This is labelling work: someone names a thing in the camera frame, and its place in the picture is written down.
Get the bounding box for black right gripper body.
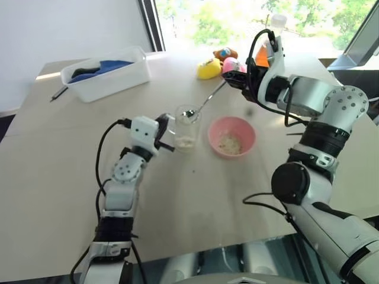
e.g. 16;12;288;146
240;56;262;104

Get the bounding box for dark pen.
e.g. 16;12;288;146
49;85;68;103

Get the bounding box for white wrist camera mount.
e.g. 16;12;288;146
256;34;287;103
129;115;160;149

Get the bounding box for blue cloth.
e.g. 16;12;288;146
67;59;134;84

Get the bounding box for pink bowl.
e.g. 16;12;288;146
207;115;256;159

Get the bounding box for oatmeal in bowl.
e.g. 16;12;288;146
217;134;243;155

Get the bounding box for silver metal spoon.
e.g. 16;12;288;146
181;80;228;120

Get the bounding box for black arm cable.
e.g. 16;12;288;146
70;117;147;284
242;28;322;249

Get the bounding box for clear bottle with orange liquid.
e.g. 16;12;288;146
253;13;288;68

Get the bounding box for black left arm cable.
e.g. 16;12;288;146
70;117;147;284

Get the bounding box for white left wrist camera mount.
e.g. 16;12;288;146
129;115;160;149

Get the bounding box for white plastic bin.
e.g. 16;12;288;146
60;46;152;104

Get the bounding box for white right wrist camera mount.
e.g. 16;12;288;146
256;34;287;103

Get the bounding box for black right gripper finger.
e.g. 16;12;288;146
221;72;248;82
226;79;248;92

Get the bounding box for oatmeal in mug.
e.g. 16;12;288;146
174;135;197;149

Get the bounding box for black cloth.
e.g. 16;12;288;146
72;66;101;78

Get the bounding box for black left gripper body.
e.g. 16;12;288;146
153;114;171;150

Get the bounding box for brown plush toy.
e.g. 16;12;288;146
212;46;239;62

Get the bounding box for black window frame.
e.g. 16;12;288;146
137;0;166;53

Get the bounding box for pink plush toy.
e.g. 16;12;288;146
221;56;247;75

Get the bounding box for clear glass mug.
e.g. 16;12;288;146
167;104;203;153

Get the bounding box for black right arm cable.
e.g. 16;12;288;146
242;28;322;249

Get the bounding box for yellow plush toy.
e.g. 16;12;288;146
197;57;223;80

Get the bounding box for dark grey rounded housing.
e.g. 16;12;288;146
158;234;331;284

